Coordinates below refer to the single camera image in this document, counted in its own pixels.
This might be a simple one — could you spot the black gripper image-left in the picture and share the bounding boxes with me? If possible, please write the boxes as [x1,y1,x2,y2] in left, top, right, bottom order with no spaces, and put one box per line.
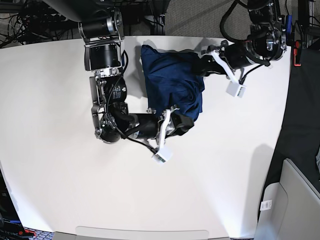
[134,113,194,140]

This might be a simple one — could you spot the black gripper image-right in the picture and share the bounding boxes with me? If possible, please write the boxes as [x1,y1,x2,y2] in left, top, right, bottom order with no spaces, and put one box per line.
[191,43,253,77]

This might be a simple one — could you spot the blue long-sleeve T-shirt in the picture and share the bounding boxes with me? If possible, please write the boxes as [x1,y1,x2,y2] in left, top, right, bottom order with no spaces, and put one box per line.
[140,44,205,121]

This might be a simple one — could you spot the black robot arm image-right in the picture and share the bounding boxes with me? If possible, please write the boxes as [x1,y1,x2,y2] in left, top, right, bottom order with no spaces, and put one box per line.
[191,0,287,77]

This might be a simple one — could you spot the red and black clamp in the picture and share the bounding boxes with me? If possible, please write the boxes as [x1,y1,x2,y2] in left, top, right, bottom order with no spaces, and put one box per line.
[293,40,303,67]

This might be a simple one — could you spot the black cloth side table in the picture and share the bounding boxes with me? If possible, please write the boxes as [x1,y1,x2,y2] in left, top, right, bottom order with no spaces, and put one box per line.
[265,47,320,191]

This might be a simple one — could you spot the grey plastic bin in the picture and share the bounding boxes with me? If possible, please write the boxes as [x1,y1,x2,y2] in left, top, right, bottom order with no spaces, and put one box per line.
[254,158,320,240]

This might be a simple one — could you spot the grey tray at table edge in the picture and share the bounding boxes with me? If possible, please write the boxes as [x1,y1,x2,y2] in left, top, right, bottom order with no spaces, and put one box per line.
[53,225,231,240]

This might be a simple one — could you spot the black box with red label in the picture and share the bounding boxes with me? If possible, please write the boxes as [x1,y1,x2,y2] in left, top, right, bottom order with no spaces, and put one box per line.
[0,173,29,240]

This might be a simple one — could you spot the blue handled tool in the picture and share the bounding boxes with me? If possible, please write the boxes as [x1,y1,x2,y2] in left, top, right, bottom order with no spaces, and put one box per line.
[285,14,293,39]

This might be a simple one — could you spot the tangled black cables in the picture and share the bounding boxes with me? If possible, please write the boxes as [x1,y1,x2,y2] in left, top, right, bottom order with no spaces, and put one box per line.
[0,7,66,49]

